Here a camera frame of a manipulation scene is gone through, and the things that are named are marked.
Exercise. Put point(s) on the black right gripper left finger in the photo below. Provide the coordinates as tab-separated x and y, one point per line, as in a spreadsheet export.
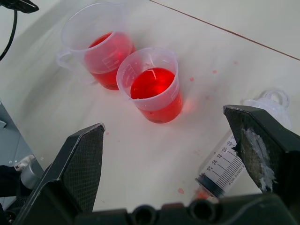
75	168

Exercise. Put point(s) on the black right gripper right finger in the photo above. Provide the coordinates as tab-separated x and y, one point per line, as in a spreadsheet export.
274	145

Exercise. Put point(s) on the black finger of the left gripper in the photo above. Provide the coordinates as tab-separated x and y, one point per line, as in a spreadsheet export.
25	4

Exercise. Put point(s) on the clear plastic syringe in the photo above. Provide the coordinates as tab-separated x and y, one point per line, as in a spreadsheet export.
222	164

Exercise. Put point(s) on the small plastic beaker red liquid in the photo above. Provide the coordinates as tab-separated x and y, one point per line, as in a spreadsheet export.
152	86

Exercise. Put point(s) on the silver grey robot body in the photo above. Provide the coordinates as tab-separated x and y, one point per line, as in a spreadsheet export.
16	145

